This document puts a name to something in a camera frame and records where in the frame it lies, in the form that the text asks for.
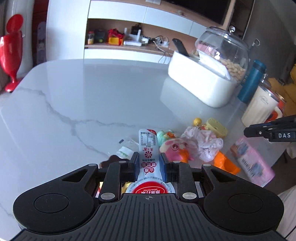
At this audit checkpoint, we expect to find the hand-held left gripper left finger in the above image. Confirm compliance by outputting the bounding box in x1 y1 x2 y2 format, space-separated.
62 152 140 202

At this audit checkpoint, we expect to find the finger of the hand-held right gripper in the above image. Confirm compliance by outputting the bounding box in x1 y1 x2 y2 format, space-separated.
243 115 296 139

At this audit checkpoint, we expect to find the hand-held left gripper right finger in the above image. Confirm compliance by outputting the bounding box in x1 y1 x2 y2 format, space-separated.
159 152 234 202

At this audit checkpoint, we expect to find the white and red jelly pouch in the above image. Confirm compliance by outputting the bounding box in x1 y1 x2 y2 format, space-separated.
125 128 176 194

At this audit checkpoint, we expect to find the small clear wrapper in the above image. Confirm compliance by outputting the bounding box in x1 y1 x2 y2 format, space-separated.
115 146 133 161

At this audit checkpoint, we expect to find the cream lidded canister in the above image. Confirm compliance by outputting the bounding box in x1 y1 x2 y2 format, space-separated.
241 81 285 127

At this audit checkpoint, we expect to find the brown snack piece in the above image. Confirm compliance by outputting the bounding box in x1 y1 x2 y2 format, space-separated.
99 155 126 169

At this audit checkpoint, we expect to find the pink tissue pack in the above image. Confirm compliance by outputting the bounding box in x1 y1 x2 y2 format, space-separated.
231 136 276 188

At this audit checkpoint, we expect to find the green and orange toy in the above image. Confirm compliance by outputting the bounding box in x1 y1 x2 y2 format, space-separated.
157 129 177 145

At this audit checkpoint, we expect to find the yellow plastic toy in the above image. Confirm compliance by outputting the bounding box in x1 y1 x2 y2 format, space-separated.
205 117 228 138

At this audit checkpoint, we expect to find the orange plastic toy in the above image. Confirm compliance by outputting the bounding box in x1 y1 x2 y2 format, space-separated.
212 151 241 175

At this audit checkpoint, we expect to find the crumpled pink plastic bag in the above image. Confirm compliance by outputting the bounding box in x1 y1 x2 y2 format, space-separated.
181 126 224 163

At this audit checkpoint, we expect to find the blue thermos bottle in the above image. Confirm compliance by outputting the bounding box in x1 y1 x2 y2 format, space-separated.
237 60 267 104

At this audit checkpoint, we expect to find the white storage box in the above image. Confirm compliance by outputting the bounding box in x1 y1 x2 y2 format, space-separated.
168 50 241 108

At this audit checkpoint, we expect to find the white clothing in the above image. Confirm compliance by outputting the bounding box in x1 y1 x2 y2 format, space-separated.
276 191 296 240

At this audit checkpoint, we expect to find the glass jar with beans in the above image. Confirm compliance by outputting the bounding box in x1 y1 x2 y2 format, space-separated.
195 26 249 83

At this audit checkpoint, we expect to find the black remote control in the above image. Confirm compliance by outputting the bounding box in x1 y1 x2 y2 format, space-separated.
172 38 190 57

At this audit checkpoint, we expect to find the white power strip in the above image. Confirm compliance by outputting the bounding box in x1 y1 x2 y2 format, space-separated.
152 36 171 49

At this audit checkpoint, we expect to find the white router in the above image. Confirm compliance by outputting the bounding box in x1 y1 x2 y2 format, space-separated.
123 27 143 47

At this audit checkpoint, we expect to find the red and yellow toy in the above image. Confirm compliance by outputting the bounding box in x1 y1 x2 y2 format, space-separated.
107 28 123 45

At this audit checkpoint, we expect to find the black television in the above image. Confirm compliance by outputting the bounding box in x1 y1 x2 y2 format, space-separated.
162 0 232 26

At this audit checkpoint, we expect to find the white wall cabinet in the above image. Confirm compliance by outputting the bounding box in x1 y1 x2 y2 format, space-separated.
83 0 232 64

